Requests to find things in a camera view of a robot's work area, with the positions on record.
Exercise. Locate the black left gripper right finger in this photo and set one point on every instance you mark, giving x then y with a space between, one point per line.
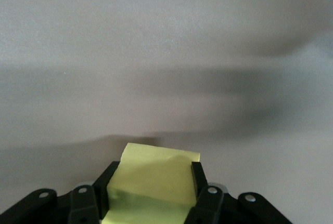
216 205

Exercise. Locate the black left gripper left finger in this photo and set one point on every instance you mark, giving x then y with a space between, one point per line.
83 203

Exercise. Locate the yellow foam cube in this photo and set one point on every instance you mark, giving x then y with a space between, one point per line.
156 174

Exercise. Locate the brown paper table cover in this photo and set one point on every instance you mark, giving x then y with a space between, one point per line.
130 39

